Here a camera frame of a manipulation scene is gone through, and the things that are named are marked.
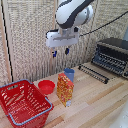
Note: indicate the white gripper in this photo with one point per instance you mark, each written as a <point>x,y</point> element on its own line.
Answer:
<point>61,38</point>

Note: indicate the red plastic bowl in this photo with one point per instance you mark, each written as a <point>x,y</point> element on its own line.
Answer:
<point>46,87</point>

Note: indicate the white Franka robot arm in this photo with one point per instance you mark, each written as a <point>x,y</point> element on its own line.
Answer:
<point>71,13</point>

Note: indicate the black glass oven door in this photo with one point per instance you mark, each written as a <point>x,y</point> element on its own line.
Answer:
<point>94,74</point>

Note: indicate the black toaster oven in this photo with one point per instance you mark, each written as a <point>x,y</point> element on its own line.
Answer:
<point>113,46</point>

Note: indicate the blue plastic cup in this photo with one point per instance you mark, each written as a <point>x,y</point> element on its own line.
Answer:
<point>69,74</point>

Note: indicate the beige woven folding screen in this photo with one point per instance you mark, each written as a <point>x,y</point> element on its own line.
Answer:
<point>26,40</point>

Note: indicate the red plastic shopping basket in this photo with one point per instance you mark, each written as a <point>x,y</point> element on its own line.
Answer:
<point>23,103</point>

